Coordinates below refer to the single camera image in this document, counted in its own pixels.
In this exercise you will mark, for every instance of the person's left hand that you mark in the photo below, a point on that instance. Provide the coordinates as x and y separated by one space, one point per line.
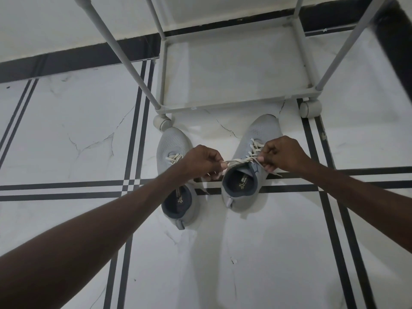
199 160

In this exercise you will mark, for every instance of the person's right hand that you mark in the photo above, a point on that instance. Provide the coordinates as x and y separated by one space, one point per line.
285 152

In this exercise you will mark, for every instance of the person's right thumb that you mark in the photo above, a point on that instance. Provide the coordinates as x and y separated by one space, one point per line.
261 158

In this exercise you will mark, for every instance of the person's left thumb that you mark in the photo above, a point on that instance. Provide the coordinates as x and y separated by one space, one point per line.
220 162

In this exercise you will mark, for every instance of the cream shoelace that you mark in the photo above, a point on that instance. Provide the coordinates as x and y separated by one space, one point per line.
173 158
238 161

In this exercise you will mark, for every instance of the person's right forearm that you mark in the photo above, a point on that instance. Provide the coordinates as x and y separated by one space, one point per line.
360 199

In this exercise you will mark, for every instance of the person's left forearm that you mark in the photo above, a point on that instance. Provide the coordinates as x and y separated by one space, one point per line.
96 228

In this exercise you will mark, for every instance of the grey mesh sneaker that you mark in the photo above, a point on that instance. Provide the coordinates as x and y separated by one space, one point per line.
260 128
172 141

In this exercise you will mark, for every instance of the grey rack caster wheel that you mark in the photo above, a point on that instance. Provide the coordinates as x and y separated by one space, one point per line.
162 122
310 108

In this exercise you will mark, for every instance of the grey metal shelf rack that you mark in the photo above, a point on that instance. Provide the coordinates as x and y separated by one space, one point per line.
238 67

